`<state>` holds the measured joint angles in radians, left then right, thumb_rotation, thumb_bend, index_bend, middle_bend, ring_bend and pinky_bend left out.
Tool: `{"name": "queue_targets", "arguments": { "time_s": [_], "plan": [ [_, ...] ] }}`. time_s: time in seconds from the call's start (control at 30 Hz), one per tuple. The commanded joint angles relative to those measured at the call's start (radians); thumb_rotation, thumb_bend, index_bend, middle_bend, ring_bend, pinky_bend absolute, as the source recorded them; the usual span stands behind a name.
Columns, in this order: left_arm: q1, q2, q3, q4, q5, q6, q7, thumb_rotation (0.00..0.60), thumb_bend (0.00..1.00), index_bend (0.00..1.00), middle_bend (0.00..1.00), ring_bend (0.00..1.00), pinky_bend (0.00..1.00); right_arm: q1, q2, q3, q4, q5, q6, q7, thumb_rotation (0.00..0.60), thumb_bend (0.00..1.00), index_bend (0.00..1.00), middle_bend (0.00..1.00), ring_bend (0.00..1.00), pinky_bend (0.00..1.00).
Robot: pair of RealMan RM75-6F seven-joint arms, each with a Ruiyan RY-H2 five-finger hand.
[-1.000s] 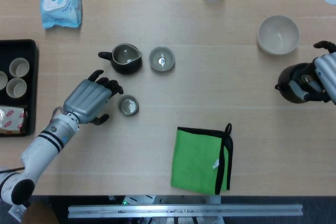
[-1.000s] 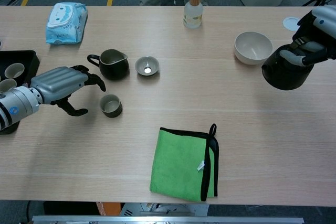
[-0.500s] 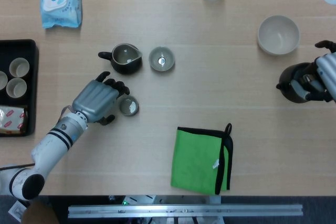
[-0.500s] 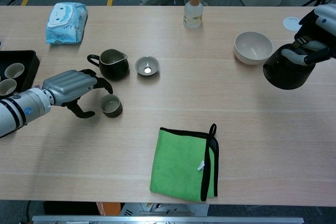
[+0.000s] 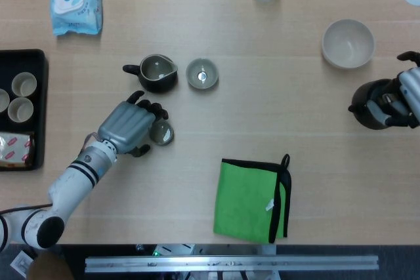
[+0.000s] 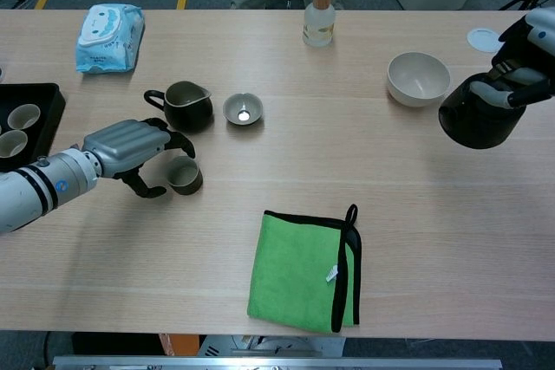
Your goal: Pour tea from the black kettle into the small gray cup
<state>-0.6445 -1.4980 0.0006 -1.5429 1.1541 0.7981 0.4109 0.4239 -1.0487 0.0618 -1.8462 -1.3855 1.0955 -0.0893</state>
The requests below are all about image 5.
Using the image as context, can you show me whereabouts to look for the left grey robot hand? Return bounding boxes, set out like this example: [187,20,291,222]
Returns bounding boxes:
[97,90,169,157]

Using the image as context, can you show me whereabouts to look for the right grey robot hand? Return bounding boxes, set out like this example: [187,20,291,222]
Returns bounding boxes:
[366,50,420,129]

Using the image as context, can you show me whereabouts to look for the dark olive cylindrical teacup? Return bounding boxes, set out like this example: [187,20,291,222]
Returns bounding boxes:
[149,119,175,146]

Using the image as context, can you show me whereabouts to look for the black teapot with bail handle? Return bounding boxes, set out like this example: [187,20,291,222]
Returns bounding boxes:
[348,79,411,130]

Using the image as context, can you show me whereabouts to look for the grey-green teacup upper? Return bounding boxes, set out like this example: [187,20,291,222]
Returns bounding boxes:
[185,58,220,90]

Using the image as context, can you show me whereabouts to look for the cream white bowl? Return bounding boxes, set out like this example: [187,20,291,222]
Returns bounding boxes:
[321,19,375,70]

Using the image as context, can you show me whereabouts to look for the black tray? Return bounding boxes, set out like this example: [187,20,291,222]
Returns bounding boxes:
[0,49,49,172]

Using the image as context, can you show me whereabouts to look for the red and white snack packet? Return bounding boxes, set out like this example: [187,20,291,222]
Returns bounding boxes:
[0,131,35,167]

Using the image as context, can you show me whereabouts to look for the blue wet wipes pack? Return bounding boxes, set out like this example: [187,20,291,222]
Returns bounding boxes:
[49,0,104,37]

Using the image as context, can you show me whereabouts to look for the green cloth with black trim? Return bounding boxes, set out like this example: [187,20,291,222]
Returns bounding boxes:
[213,153,292,245]

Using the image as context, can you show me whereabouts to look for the orange brown object under table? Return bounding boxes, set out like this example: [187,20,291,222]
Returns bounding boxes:
[26,252,75,280]

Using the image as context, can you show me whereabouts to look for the white square floor plate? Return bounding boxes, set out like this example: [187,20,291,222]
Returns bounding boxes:
[9,250,33,277]

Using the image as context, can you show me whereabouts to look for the black ceramic pitcher with handle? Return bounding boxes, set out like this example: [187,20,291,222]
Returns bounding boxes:
[122,54,179,94]

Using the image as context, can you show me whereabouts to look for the aluminium rail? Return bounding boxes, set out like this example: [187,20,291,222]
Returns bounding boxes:
[84,254,379,273]

